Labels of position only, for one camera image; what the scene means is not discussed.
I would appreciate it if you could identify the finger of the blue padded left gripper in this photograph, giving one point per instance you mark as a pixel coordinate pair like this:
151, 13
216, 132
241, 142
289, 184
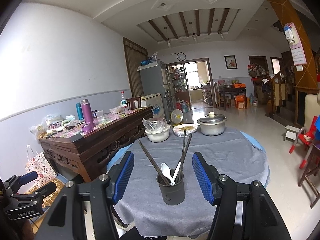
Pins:
24, 179
44, 191

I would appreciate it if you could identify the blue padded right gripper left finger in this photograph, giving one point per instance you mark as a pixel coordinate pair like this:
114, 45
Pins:
119, 177

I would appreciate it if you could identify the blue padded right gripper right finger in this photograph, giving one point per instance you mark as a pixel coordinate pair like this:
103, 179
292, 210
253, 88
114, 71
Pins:
207, 178

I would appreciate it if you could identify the dark wooden chopstick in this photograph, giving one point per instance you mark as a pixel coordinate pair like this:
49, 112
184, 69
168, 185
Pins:
152, 161
183, 158
183, 145

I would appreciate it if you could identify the white plastic spoon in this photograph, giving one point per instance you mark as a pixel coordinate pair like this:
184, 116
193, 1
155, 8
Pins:
176, 171

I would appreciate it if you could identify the dark grey utensil holder cup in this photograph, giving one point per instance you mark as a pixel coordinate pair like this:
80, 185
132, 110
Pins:
173, 194

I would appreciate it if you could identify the white ceramic soup spoon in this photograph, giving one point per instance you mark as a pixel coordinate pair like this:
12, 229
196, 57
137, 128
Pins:
167, 173

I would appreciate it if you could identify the patterned gift bag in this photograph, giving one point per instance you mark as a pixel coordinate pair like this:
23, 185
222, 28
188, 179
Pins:
37, 162

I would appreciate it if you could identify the dark carved wooden sideboard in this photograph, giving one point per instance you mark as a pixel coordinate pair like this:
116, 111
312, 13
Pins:
90, 156

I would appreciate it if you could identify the aluminium pot with lid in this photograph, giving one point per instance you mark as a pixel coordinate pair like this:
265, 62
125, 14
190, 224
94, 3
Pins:
212, 124

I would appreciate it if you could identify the black phone on sideboard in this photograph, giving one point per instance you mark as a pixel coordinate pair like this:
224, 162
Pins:
75, 138

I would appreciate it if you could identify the patterned plate with food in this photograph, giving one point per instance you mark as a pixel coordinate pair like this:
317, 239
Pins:
179, 129

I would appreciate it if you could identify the purple thermos lid cup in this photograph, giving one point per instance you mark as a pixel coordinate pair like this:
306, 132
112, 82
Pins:
87, 127

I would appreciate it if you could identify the white bowl with plastic bag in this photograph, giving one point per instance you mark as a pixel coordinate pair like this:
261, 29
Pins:
156, 129

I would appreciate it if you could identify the clear plastic cup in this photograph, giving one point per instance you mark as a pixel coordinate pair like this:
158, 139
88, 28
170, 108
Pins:
100, 116

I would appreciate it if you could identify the purple thermos bottle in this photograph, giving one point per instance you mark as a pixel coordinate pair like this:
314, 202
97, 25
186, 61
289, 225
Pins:
87, 112

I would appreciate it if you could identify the white floor fan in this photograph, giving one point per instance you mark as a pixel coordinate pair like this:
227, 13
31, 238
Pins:
176, 116

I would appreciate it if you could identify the teal water bottle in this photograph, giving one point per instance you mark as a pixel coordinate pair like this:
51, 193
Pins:
79, 111

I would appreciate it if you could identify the white chest freezer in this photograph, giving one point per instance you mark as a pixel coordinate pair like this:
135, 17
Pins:
155, 102

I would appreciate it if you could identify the dark dining table far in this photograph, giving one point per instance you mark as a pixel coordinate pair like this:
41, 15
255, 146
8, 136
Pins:
236, 91

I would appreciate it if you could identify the small white step stool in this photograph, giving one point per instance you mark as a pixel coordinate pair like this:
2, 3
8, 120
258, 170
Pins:
291, 132

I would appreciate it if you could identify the grey refrigerator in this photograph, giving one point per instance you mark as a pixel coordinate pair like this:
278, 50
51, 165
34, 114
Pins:
156, 80

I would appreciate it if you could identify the red child chair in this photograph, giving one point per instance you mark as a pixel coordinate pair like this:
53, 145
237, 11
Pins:
307, 137

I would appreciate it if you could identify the blue jacket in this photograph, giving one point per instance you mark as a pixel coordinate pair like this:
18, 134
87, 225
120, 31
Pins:
317, 126

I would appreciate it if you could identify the framed wall picture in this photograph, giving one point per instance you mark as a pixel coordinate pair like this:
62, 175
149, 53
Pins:
230, 61

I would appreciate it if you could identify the round wall clock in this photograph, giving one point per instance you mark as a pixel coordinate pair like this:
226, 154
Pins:
181, 56

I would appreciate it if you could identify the pink wall calendar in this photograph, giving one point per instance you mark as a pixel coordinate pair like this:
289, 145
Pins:
295, 44

